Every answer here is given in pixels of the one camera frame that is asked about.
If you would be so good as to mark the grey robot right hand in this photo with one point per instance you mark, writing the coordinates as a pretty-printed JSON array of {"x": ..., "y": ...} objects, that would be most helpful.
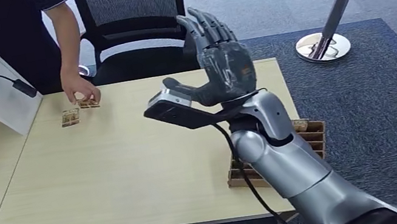
[{"x": 227, "y": 69}]

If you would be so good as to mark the wooden card holder box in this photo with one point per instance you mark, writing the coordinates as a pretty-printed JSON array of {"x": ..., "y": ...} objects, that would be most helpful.
[{"x": 241, "y": 179}]

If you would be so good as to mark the patterned card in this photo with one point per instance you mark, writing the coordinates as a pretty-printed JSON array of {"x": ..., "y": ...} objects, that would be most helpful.
[
  {"x": 70, "y": 117},
  {"x": 89, "y": 104},
  {"x": 301, "y": 125}
]

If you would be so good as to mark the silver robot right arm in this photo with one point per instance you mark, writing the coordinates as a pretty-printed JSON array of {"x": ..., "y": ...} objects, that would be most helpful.
[{"x": 293, "y": 163}]

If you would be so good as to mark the person's hand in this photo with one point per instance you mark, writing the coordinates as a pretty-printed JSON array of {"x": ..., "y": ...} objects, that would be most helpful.
[{"x": 77, "y": 85}]

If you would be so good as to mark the black mesh office chair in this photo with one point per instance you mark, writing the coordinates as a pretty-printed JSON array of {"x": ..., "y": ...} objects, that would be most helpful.
[{"x": 140, "y": 62}]

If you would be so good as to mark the person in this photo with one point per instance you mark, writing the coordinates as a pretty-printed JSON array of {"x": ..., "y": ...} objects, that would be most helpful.
[{"x": 6, "y": 39}]

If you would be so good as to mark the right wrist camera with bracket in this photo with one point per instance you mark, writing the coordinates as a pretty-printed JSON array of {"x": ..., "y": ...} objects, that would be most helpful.
[{"x": 173, "y": 109}]

